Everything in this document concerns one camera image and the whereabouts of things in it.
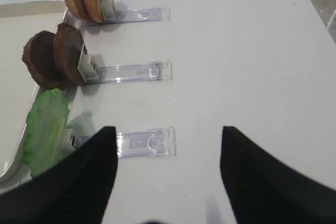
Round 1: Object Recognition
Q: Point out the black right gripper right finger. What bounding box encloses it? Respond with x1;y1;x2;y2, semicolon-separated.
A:
220;126;335;223

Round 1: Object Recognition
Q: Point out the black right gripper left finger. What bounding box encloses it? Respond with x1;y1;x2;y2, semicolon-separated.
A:
1;126;118;223

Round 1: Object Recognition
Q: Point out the grey pusher block lettuce rack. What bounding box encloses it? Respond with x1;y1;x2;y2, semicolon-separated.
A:
59;129;82;155

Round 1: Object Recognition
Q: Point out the standing green lettuce leaf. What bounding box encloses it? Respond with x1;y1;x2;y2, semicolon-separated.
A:
23;89;70;178

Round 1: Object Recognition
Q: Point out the clear lettuce rack right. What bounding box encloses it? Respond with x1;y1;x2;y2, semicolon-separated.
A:
113;126;176;158

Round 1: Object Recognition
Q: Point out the inner brown meat patty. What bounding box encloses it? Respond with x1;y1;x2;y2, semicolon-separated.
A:
22;30;67;90

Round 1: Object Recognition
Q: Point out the brown meat patty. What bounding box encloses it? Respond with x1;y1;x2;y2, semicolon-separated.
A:
54;23;87;86
22;30;67;90

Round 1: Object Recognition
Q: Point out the outer brown meat patty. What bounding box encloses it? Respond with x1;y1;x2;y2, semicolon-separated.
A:
54;23;87;86

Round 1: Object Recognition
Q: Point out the grey pusher block patty rack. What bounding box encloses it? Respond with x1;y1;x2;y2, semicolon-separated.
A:
77;44;100;83

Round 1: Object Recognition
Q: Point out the clear patty rack right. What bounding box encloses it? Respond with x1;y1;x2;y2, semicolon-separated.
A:
86;60;173;84

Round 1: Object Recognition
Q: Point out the metal baking tray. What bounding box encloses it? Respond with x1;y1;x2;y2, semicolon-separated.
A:
1;0;66;183

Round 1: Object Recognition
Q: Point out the grey pusher block bun rack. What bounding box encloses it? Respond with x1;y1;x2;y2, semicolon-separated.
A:
101;0;117;22

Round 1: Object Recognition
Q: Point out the clear bun rack right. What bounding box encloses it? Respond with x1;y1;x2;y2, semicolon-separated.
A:
82;6;171;26

